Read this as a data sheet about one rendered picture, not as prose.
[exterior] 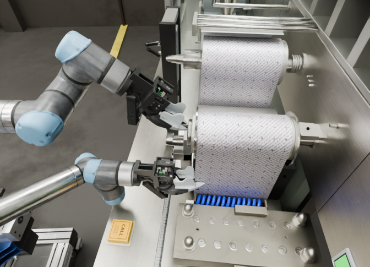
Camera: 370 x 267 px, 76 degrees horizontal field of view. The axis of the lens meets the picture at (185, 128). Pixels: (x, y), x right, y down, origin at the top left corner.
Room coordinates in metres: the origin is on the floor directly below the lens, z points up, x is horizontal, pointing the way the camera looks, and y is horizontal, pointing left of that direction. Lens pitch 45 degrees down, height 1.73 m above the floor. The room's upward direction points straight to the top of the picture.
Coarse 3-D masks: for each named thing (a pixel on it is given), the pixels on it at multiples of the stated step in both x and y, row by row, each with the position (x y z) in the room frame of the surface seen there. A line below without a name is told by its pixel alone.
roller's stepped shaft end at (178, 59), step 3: (177, 54) 0.72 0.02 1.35; (180, 54) 0.72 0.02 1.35; (183, 54) 0.72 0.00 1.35; (168, 57) 0.71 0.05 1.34; (171, 57) 0.71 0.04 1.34; (174, 57) 0.71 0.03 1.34; (177, 57) 0.70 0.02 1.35; (180, 57) 0.70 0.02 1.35; (168, 60) 0.71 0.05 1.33; (171, 60) 0.70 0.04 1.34; (174, 60) 0.70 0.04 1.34; (177, 60) 0.70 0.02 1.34; (180, 60) 0.70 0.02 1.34; (177, 63) 0.70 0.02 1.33; (180, 63) 0.70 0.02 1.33
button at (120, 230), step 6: (114, 222) 0.34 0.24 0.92; (120, 222) 0.34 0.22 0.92; (126, 222) 0.34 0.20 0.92; (132, 222) 0.35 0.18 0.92; (114, 228) 0.32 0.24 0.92; (120, 228) 0.32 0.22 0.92; (126, 228) 0.32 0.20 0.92; (108, 234) 0.31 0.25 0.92; (114, 234) 0.31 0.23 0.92; (120, 234) 0.31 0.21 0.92; (126, 234) 0.31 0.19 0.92; (108, 240) 0.29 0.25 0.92; (114, 240) 0.29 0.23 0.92; (120, 240) 0.29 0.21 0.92; (126, 240) 0.29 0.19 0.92
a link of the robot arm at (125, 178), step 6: (126, 162) 0.43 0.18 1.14; (132, 162) 0.44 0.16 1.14; (120, 168) 0.41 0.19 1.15; (126, 168) 0.41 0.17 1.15; (132, 168) 0.41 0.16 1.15; (120, 174) 0.39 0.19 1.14; (126, 174) 0.39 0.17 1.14; (132, 174) 0.40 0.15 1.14; (120, 180) 0.38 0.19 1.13; (126, 180) 0.38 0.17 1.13; (132, 180) 0.38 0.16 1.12; (132, 186) 0.38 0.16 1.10
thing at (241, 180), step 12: (204, 168) 0.39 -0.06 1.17; (216, 168) 0.39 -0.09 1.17; (228, 168) 0.39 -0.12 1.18; (240, 168) 0.38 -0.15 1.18; (252, 168) 0.38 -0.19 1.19; (264, 168) 0.38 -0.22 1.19; (276, 168) 0.38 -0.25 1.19; (204, 180) 0.39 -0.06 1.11; (216, 180) 0.39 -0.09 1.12; (228, 180) 0.39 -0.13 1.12; (240, 180) 0.38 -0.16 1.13; (252, 180) 0.38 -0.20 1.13; (264, 180) 0.38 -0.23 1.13; (204, 192) 0.39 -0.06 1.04; (216, 192) 0.39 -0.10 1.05; (228, 192) 0.39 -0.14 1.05; (240, 192) 0.38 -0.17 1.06; (252, 192) 0.38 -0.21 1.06; (264, 192) 0.38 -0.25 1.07
